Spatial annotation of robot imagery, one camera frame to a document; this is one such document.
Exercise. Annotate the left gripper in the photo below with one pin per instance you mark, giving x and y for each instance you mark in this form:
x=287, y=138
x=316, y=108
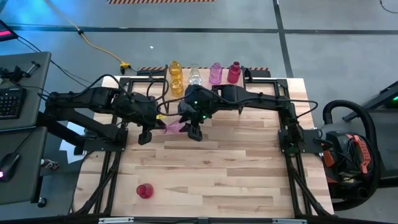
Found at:
x=146, y=113

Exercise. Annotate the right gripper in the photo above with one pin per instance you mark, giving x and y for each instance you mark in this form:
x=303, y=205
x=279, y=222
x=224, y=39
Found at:
x=196, y=104

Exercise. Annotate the purple conical glass vase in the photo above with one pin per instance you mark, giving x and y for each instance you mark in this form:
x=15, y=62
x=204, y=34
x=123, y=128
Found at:
x=174, y=127

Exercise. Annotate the clear glass vase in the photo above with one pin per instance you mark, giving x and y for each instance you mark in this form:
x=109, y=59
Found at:
x=195, y=77

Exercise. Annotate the small yellow embossed glass vase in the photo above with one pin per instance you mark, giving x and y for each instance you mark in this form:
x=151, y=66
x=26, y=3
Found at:
x=175, y=71

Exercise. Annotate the purple ribbed glass bottle vase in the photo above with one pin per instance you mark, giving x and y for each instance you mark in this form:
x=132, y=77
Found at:
x=215, y=74

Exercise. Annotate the red flared glass vase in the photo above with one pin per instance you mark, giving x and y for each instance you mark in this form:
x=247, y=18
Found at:
x=145, y=190

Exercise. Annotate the red ribbed glass bottle vase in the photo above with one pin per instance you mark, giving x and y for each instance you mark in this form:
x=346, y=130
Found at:
x=234, y=74

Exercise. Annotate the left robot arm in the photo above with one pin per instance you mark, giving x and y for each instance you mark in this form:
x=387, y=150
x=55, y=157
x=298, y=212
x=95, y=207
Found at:
x=77, y=99

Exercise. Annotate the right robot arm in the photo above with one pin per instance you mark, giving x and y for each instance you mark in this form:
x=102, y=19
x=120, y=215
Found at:
x=248, y=96

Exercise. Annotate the yellow PCB-7 label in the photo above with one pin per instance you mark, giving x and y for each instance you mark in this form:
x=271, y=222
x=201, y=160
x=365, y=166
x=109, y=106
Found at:
x=160, y=117

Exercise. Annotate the black mat with hazard stripes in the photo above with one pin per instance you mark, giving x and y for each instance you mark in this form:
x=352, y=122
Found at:
x=258, y=73

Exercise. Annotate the small dark bottle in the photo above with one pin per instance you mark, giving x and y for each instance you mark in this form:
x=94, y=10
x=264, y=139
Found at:
x=49, y=164

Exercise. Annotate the grey desk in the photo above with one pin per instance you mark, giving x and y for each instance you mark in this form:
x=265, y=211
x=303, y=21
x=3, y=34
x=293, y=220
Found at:
x=34, y=102
x=28, y=186

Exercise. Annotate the black caster wheel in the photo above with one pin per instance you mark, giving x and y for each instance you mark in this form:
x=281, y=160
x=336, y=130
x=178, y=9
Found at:
x=42, y=202

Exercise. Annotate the black keyboard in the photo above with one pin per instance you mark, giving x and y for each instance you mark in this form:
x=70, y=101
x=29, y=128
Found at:
x=12, y=102

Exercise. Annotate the black lever clamp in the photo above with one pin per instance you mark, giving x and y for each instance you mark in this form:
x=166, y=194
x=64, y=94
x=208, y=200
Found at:
x=17, y=74

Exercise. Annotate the black computer mouse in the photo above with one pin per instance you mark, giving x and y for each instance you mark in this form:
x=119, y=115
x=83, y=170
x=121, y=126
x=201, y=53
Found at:
x=9, y=166

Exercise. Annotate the black orange vacuum cleaner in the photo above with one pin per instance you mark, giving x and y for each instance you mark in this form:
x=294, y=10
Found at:
x=345, y=155

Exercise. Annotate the tablet with red screen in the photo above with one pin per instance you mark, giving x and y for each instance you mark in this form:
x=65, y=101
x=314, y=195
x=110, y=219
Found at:
x=6, y=31

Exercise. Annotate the black stand bar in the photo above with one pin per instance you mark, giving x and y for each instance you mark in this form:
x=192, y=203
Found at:
x=373, y=102

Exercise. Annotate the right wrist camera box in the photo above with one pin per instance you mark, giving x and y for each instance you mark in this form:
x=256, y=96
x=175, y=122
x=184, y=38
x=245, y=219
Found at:
x=195, y=133

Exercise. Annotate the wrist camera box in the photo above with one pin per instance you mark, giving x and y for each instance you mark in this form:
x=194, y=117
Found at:
x=195, y=133
x=145, y=137

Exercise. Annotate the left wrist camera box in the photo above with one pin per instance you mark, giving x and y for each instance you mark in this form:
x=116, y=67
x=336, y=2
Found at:
x=145, y=137

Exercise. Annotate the black aluminium table frame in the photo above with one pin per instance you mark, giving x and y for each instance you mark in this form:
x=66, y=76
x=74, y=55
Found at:
x=267, y=81

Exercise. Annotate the silver aluminium bracket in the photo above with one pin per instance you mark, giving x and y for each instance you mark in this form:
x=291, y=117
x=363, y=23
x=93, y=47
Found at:
x=116, y=221
x=289, y=221

